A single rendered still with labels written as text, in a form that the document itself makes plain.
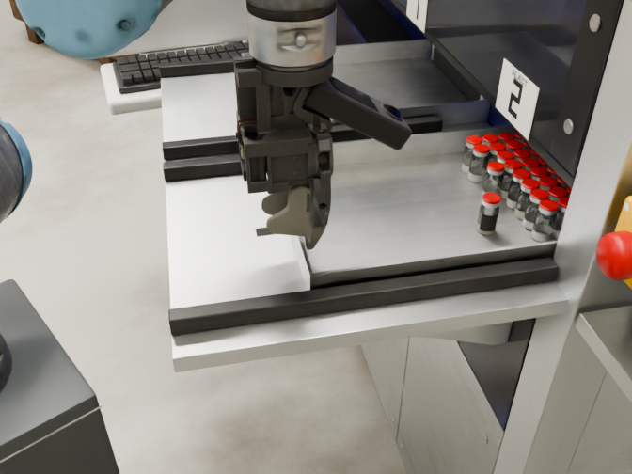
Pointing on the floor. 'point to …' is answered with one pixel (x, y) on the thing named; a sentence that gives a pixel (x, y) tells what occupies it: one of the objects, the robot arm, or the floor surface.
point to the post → (576, 286)
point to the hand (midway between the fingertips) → (316, 237)
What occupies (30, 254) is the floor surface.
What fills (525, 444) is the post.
